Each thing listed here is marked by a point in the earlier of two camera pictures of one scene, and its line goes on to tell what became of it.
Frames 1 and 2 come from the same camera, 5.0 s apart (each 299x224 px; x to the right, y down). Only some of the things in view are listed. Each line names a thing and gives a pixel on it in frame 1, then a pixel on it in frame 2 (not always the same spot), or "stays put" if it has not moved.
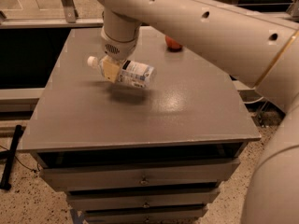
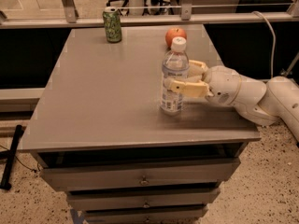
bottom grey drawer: (145, 217) stays put
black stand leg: (9, 156) stays put
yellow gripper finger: (110, 68) to (196, 89)
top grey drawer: (132, 175) stays put
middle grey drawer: (131, 199) stays put
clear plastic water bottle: (130, 72) to (175, 66)
